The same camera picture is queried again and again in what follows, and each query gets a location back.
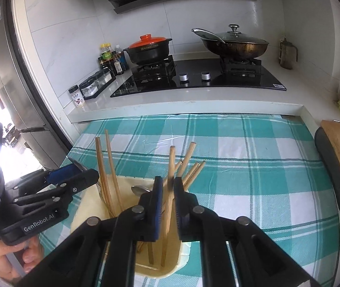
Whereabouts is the black clay pot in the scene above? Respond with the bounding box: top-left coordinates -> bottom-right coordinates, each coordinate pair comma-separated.
124,38 -> 173,65

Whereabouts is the grey refrigerator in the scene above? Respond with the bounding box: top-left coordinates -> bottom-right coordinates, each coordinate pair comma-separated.
0,6 -> 66,168

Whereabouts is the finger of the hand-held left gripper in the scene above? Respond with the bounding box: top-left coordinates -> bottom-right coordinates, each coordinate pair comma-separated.
5,169 -> 99,225
4,155 -> 84,190

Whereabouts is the black wok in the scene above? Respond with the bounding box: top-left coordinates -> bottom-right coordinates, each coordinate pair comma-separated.
192,28 -> 270,60

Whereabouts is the brown oil pot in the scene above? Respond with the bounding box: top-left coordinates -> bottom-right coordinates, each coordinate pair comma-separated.
279,37 -> 298,70

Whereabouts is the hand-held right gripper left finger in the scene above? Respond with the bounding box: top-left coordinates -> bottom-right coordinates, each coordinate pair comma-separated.
16,176 -> 163,287

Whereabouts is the small silver spoon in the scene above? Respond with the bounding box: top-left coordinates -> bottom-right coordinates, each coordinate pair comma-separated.
131,185 -> 152,195

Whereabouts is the teal plaid tablecloth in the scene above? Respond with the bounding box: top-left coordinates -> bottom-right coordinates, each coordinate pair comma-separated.
38,114 -> 340,287

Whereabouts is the orange pot lid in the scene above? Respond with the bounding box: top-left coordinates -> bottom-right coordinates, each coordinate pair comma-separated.
128,34 -> 167,49

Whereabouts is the black gas cooktop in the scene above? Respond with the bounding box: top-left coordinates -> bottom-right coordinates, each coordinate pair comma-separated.
110,54 -> 287,98

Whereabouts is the cream ribbed utensil holder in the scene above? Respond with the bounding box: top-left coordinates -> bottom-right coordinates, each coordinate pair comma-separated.
70,176 -> 192,279

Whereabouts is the glass wok lid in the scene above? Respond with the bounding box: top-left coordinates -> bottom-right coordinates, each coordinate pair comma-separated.
201,24 -> 269,45

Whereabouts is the person's left hand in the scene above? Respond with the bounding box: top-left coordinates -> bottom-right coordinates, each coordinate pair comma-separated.
0,236 -> 43,286

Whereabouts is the white cap bottle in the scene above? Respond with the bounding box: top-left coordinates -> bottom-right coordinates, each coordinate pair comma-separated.
114,45 -> 127,66

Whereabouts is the clear seasoning box set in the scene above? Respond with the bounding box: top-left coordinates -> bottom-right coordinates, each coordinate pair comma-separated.
79,67 -> 116,100

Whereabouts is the green label oil bottle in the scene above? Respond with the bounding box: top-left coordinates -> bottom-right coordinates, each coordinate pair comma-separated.
100,42 -> 115,66

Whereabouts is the white label spice jar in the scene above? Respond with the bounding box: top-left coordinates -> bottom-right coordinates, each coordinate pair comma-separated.
69,85 -> 85,108

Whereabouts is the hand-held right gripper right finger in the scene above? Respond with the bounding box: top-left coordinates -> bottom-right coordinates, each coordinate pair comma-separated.
173,177 -> 320,287

